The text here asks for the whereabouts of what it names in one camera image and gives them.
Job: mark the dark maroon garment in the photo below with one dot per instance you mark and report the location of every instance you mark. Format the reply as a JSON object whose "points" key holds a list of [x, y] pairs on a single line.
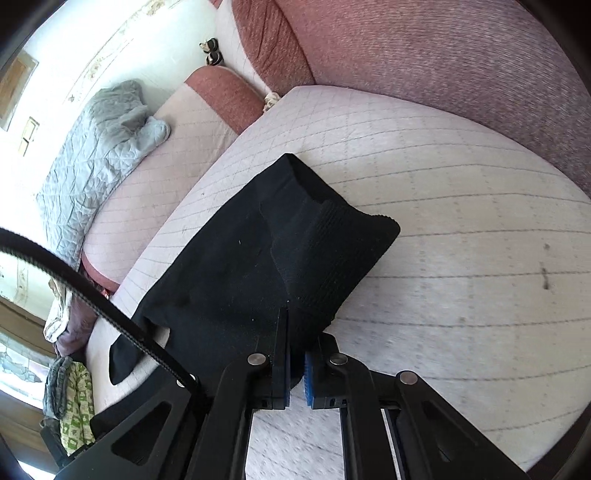
{"points": [[80, 317]]}

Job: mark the framed wall picture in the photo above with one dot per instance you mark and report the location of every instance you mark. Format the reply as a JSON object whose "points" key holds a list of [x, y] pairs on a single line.
{"points": [[13, 84]]}

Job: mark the black pants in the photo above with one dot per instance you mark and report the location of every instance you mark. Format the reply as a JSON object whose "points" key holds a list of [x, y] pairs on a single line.
{"points": [[286, 245]]}

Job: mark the small dark wall ornament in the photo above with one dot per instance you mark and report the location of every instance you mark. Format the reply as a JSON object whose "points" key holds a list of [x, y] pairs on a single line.
{"points": [[210, 48]]}

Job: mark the pink quilted back cushion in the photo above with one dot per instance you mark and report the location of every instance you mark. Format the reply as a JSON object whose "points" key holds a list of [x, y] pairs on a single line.
{"points": [[206, 113]]}

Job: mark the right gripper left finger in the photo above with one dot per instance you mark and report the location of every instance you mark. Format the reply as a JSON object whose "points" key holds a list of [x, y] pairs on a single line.
{"points": [[271, 382]]}

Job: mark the beige folded cloth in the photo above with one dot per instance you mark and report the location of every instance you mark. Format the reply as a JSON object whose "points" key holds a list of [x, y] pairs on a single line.
{"points": [[58, 316]]}

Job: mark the red sofa backrest cushion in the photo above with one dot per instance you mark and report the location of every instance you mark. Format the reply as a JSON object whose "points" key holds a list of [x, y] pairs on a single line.
{"points": [[493, 62]]}

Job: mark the green patterned folded cloth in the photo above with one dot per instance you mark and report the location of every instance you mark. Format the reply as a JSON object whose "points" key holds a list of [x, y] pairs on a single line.
{"points": [[75, 431]]}

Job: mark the dark grey folded garment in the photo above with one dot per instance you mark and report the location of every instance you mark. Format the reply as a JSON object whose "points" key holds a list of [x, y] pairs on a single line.
{"points": [[55, 392]]}

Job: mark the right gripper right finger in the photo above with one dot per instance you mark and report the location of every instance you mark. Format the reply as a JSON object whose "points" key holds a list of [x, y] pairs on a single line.
{"points": [[324, 387]]}

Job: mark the grey quilted blanket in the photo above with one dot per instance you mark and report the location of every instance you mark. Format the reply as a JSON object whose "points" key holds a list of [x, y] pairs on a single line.
{"points": [[114, 132]]}

